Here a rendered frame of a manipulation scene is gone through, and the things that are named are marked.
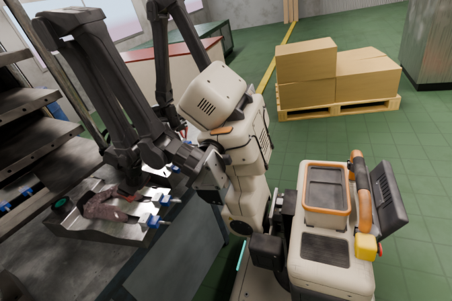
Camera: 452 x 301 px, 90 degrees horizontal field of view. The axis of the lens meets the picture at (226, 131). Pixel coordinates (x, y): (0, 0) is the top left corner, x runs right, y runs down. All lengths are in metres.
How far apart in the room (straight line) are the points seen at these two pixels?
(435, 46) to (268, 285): 3.01
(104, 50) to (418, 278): 1.86
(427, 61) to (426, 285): 2.44
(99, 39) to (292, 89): 2.42
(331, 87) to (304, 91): 0.30
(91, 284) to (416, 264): 1.71
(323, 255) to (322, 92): 2.24
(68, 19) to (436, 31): 3.33
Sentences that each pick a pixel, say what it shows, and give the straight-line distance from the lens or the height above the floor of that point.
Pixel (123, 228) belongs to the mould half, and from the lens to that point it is 1.09.
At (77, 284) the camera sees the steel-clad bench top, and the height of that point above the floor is 0.80.
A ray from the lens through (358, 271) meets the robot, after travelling 0.88.
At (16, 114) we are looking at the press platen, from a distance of 1.65.
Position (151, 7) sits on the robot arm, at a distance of 1.00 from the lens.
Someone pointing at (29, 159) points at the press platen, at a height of 1.01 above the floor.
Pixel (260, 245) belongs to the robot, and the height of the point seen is 0.75.
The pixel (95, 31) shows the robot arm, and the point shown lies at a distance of 0.61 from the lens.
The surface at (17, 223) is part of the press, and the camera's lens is 1.70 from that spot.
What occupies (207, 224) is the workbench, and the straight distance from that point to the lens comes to 1.53.
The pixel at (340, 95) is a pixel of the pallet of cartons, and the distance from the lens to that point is 2.98.
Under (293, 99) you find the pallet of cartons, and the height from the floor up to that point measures 0.30.
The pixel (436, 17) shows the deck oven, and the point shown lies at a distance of 3.42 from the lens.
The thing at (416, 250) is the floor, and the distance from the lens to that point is 1.96.
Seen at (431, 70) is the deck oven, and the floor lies 0.28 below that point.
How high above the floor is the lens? 1.59
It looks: 32 degrees down
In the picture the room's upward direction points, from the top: 14 degrees counter-clockwise
